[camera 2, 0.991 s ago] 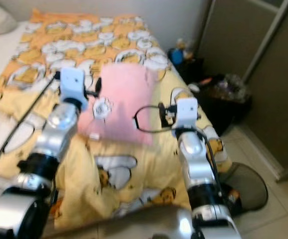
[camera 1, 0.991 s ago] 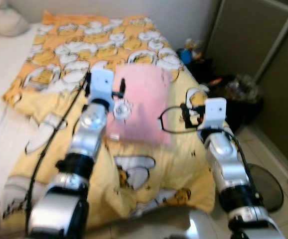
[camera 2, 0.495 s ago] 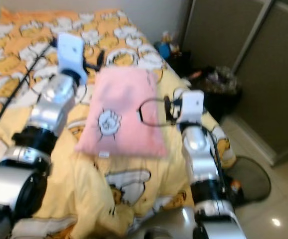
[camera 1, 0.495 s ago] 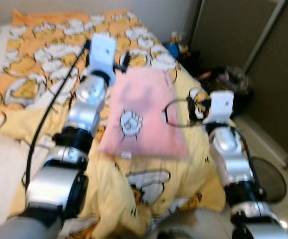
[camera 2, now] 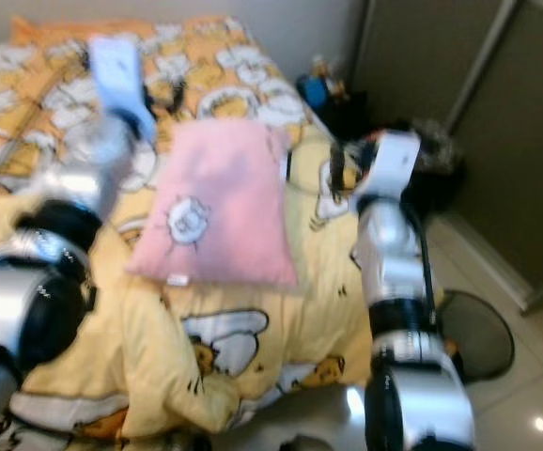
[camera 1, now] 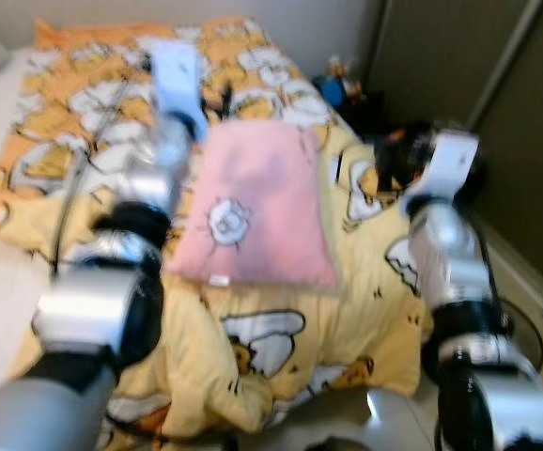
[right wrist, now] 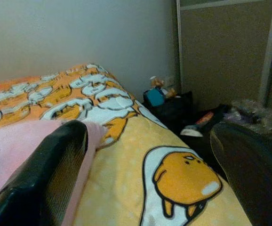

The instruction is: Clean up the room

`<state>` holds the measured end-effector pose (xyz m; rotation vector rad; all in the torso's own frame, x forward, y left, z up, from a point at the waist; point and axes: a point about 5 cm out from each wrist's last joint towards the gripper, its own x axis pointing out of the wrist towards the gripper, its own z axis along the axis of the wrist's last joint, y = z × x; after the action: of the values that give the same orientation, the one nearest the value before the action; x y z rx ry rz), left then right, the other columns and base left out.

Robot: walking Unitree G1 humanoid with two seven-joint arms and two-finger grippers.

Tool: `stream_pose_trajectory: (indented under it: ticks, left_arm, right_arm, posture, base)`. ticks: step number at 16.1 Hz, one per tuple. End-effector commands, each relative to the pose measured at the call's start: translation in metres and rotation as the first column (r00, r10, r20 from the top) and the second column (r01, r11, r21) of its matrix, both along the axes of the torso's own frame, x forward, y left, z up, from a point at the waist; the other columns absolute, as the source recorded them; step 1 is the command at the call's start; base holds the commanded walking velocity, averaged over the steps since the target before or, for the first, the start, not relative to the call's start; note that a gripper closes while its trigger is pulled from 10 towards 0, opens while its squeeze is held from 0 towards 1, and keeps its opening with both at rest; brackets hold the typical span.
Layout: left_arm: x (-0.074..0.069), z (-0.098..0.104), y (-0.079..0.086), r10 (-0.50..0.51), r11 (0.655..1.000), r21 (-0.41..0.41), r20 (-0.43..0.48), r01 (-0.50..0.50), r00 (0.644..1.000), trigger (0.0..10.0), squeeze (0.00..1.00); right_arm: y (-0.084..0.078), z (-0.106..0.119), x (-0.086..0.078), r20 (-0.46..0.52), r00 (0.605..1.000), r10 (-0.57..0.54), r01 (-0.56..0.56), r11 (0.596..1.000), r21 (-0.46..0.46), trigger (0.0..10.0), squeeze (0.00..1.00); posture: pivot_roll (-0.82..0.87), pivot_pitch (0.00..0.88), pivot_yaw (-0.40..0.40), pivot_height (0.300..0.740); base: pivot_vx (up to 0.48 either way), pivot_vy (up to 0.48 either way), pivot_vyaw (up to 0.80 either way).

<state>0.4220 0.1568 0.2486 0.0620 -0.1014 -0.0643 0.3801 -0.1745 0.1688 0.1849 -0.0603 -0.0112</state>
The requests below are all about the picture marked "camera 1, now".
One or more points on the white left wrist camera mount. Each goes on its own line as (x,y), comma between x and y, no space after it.
(178,80)

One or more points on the pink rabbit print pillow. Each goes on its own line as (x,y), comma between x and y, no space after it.
(253,207)

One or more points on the grey sliding door wardrobe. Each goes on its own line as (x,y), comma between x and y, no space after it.
(497,113)

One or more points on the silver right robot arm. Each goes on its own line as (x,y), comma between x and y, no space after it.
(450,254)

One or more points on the yellow egg cartoon print blanket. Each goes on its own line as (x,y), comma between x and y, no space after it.
(347,319)

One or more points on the black mesh waste bin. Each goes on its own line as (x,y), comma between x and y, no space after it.
(527,338)

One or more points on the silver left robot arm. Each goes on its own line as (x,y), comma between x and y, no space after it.
(84,305)

